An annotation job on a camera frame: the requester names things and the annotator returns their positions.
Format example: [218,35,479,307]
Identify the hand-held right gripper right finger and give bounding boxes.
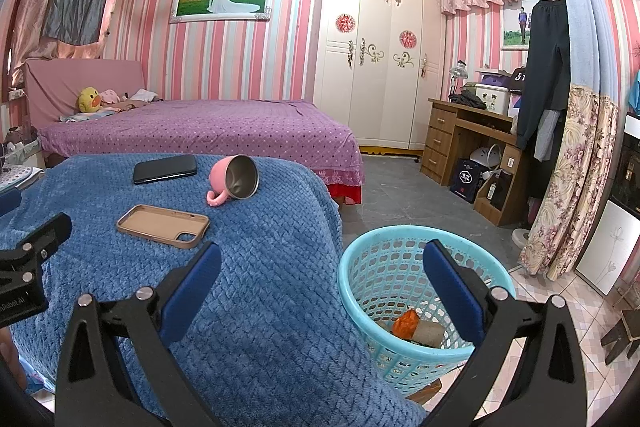
[421,238,588,427]

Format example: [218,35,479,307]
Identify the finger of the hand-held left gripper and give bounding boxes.
[0,213,73,259]
[0,189,23,219]

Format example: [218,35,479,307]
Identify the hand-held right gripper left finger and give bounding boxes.
[54,242,223,427]

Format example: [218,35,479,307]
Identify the short cardboard tube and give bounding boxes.
[375,319,447,349]

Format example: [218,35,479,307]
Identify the orange cloth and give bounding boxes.
[391,309,421,339]

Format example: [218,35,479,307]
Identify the light blue plastic basket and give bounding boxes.
[337,227,517,398]

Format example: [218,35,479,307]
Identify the person's left hand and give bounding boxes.
[0,328,26,390]

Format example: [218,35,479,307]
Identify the white dotted cloth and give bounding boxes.
[0,167,46,192]

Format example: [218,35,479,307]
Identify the blue woven blanket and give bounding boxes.
[0,152,428,427]

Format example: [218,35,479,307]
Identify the tan phone case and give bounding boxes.
[116,204,211,250]

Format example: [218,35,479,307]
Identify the white fan stand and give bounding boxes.
[511,227,535,253]

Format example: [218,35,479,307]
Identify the black gift box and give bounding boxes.
[449,158,485,204]

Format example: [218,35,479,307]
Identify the pink mug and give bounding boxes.
[206,155,260,208]

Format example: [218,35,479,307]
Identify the black phone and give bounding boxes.
[132,154,198,185]

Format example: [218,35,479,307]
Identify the yellow duck plush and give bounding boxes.
[76,87,103,114]

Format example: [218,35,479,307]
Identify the pink bed headboard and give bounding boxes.
[22,59,147,130]

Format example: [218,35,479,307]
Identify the white round appliance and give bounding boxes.
[470,144,502,170]

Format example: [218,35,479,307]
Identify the wooden desk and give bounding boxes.
[420,99,531,228]

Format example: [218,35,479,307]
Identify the brown clothes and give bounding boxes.
[102,99,151,112]

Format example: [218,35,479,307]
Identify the floral pale blue curtain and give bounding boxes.
[520,0,633,280]

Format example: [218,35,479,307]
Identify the white cabinet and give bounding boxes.
[575,199,640,297]

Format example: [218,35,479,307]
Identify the purple dotted bed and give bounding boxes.
[37,99,365,202]

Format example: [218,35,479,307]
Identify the dark wooden stool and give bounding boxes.
[600,307,640,365]

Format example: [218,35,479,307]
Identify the dark clothes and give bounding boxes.
[449,89,488,110]

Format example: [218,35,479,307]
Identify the white storage box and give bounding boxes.
[474,83,513,114]

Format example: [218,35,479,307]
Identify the black appliance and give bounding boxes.
[612,112,640,212]

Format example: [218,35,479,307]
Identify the desk lamp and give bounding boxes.
[447,61,470,100]

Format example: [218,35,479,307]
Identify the white wardrobe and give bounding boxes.
[312,0,446,152]

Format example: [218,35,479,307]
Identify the hanging dark jacket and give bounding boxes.
[515,0,571,162]

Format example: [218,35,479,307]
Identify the framed couple photo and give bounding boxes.
[501,0,533,52]

